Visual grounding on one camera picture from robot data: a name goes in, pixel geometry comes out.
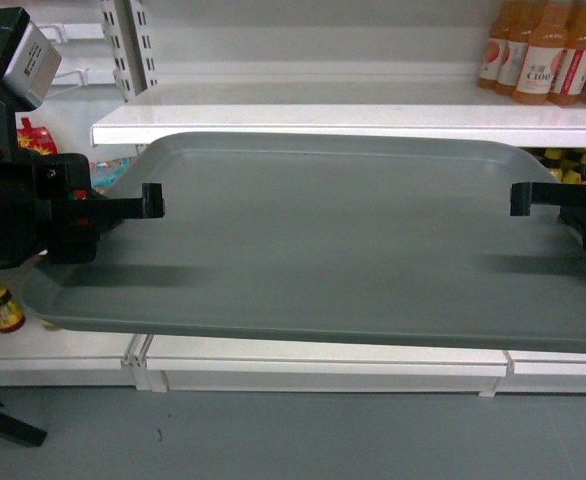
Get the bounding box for silver metal tray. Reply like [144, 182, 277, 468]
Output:
[21, 133, 586, 353]

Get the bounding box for orange juice bottle front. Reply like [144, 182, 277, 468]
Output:
[511, 1, 571, 105]

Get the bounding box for orange juice bottle red stripes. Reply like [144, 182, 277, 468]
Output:
[547, 1, 586, 106]

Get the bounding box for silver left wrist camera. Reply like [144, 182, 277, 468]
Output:
[0, 21, 61, 112]

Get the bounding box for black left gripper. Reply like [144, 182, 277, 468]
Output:
[34, 154, 165, 263]

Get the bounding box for yellow lid sauce jar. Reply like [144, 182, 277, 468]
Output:
[0, 283, 26, 333]

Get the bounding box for red spout pouch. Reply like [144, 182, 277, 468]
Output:
[17, 117, 58, 155]

